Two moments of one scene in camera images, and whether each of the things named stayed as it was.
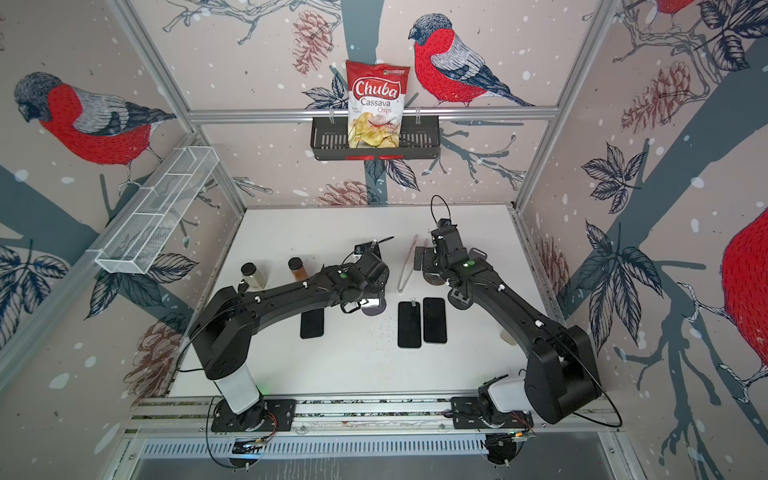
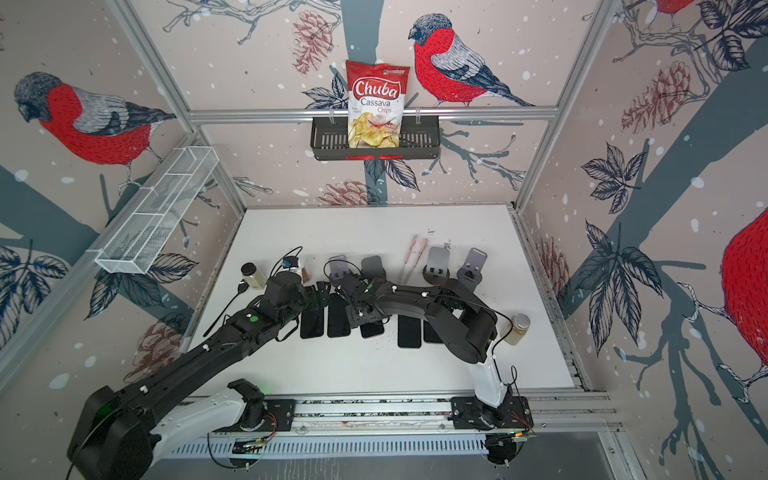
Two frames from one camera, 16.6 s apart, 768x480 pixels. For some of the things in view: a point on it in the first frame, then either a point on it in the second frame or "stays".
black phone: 312,323 stays
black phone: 408,325 stays
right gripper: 427,255 -> 356,321
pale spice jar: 253,277 stays
